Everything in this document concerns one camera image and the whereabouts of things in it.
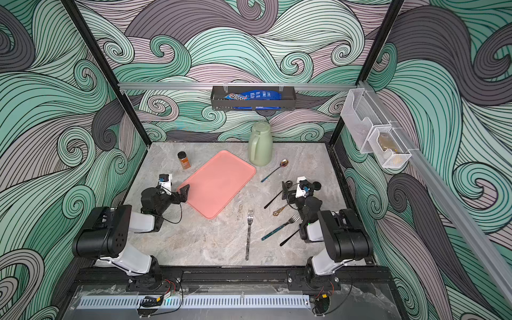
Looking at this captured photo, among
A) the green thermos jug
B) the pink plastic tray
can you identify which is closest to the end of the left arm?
the pink plastic tray

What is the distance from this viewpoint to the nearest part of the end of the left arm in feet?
2.35

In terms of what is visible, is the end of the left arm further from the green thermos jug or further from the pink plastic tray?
the green thermos jug

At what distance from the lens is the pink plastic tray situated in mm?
965

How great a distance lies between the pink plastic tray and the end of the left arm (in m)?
0.09
